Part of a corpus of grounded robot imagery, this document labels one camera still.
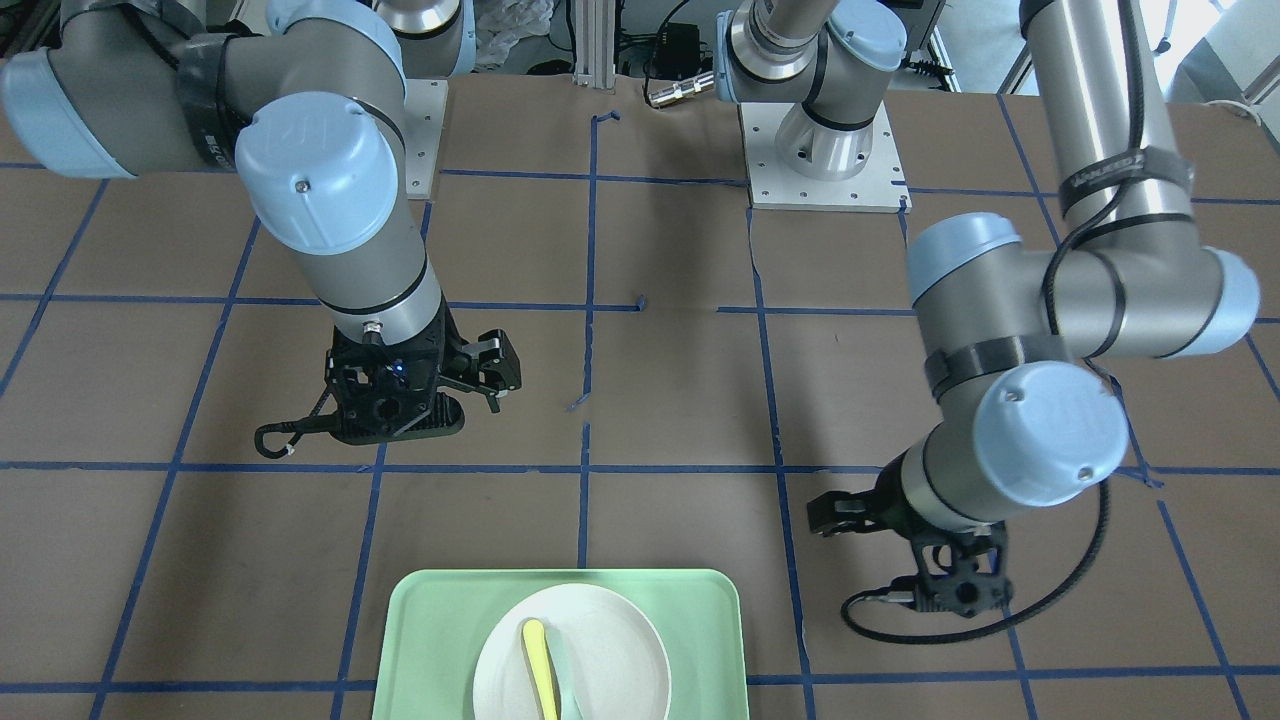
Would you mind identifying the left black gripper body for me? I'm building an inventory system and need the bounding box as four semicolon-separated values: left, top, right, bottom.
852;455;1006;546

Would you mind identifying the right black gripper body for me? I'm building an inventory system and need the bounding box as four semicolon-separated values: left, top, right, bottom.
325;304;465;446

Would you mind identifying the yellow plastic fork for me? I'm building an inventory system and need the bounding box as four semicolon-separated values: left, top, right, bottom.
520;618;561;719

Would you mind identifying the white round plate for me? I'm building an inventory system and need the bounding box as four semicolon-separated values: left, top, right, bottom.
471;583;672;719

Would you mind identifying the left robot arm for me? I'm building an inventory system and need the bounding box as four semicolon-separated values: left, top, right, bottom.
806;1;1260;536

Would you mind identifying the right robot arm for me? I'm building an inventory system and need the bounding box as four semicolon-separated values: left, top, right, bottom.
3;1;522;459

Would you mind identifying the light green tray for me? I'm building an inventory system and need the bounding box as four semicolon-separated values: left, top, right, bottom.
372;569;750;719

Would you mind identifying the pale green plastic spoon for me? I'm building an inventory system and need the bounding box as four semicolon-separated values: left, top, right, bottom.
547;626;586;719

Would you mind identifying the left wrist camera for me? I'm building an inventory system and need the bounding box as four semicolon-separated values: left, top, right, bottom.
909;521;1012;618

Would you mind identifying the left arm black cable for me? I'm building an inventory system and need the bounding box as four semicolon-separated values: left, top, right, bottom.
840;480;1114;643

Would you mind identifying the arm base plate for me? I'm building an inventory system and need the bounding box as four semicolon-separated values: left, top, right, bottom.
399;79;449;201
739;102;913;213

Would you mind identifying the aluminium frame post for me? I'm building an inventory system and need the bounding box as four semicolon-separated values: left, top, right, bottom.
570;0;618;94

